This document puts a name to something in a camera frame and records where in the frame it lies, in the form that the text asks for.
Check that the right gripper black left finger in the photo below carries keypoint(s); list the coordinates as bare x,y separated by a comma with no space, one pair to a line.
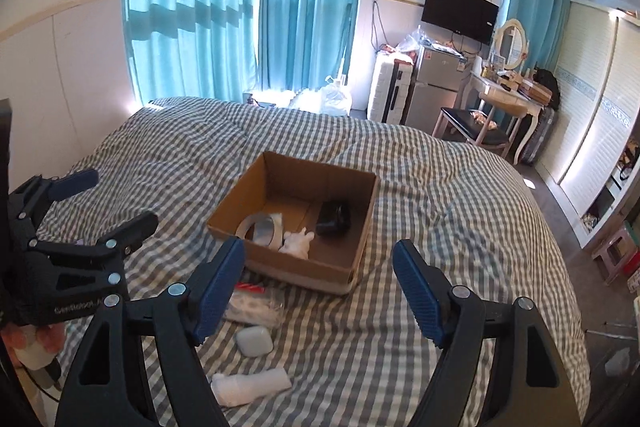
107,384

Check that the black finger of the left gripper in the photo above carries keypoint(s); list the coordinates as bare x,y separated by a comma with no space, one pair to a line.
33,199
122,241

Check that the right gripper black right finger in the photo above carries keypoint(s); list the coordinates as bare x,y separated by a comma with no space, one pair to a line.
527,384

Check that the small white bottle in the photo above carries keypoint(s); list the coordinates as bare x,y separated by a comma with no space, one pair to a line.
237,390

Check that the person left hand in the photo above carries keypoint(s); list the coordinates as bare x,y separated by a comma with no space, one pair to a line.
50,338

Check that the white earbuds case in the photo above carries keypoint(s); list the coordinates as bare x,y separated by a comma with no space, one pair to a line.
254,341

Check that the clear floss pick container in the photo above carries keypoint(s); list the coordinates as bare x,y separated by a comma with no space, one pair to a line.
256,305

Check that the grey checked bed quilt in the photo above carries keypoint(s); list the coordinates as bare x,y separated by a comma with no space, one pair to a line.
358,360

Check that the pink plastic stool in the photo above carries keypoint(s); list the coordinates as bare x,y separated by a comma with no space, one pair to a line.
618,255

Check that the small white figurine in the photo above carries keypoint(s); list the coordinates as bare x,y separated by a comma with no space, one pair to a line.
297,244

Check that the brown cardboard box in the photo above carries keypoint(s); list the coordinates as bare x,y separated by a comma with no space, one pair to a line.
296,189

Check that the black pouch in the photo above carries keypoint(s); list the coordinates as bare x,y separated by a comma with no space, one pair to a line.
334,218

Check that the black cushioned stool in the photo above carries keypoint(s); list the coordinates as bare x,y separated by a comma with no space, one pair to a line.
478,133

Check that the white sliding wardrobe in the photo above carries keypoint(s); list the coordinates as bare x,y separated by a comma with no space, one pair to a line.
591,160

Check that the white plastic bag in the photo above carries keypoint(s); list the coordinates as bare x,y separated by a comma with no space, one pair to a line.
333,99

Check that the white dressing table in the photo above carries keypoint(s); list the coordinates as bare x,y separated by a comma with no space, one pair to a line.
492,93

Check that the black backpack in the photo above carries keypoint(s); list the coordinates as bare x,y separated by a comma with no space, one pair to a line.
546,79

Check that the silver small refrigerator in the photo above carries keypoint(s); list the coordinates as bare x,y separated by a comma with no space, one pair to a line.
435,84

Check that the white suitcase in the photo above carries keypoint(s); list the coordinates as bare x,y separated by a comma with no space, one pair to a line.
389,88

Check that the oval vanity mirror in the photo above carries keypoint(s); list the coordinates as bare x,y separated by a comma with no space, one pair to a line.
511,44

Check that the black wall television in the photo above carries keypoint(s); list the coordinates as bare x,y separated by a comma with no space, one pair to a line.
474,19

